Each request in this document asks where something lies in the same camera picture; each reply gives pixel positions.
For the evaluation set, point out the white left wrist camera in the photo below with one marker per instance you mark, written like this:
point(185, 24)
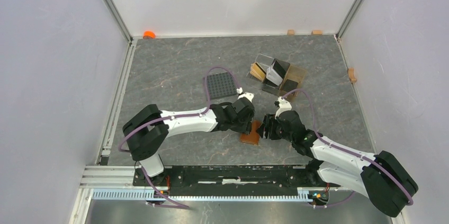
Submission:
point(242, 94)

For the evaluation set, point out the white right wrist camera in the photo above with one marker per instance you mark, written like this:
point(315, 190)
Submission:
point(282, 105)

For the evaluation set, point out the orange round cap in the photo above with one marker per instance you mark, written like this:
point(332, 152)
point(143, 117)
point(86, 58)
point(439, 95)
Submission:
point(148, 35)

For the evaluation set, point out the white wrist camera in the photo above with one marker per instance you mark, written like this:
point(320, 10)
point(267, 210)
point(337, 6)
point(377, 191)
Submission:
point(282, 105)
point(242, 94)

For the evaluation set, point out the curved wooden piece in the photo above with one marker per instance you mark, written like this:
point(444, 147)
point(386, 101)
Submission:
point(351, 75)

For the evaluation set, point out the dark grey studded baseplate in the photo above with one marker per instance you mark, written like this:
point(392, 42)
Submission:
point(220, 85)

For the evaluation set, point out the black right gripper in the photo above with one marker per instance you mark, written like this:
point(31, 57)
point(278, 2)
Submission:
point(269, 122)

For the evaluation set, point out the brown leather card holder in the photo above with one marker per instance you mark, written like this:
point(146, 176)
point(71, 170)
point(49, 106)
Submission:
point(253, 137)

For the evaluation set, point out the black credit card stack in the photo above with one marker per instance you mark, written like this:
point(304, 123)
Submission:
point(289, 85)

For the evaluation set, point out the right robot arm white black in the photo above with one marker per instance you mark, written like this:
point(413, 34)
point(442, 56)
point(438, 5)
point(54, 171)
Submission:
point(379, 177)

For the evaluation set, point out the white slotted cable duct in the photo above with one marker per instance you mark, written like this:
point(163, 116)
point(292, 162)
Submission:
point(145, 194)

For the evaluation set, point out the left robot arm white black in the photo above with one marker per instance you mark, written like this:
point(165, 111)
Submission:
point(147, 130)

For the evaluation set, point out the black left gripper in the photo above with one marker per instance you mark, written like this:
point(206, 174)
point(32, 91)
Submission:
point(247, 126)

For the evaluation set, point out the gold credit card stack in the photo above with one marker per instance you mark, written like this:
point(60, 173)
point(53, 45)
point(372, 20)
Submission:
point(257, 71)

